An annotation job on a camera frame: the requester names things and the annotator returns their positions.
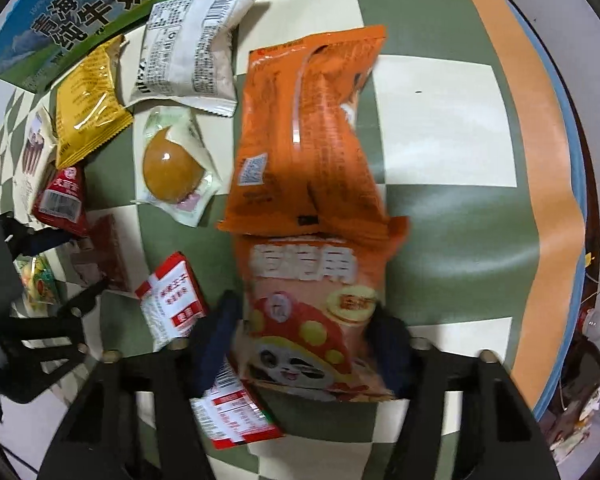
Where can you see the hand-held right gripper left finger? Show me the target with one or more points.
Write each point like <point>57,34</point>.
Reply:
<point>215,340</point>

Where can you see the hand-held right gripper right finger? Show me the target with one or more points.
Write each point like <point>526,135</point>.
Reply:
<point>392,355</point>

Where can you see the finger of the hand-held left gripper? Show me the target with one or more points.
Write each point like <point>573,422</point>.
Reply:
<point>82,297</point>
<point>42,244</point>

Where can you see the panda print snack packet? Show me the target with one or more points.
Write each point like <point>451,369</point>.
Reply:
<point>300,310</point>

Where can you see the printed cardboard milk box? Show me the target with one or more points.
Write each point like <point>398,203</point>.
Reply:
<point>80,15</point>

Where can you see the colourful candy packet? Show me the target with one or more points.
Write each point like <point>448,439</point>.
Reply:
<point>37,282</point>

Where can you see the small red snack packet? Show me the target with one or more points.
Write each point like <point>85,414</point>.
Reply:
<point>60,200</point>

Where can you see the brown jerky packet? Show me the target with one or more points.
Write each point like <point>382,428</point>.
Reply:
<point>105,250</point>

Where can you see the red and white snack packet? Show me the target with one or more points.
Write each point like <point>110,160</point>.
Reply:
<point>172,300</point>

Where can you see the chocolate stick biscuit packet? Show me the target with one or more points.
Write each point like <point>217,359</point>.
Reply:
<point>32,155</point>

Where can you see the clear braised egg packet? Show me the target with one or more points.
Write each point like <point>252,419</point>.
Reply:
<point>172,170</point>

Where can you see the crinkled yellow snack packet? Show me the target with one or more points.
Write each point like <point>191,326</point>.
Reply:
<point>87,100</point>

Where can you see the orange snack packet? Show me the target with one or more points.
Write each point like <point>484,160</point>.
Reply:
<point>305,135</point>

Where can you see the white barcode snack packet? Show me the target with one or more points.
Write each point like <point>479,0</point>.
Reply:
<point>190,45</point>

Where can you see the blue bedsheet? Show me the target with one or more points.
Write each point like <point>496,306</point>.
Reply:
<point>567,110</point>

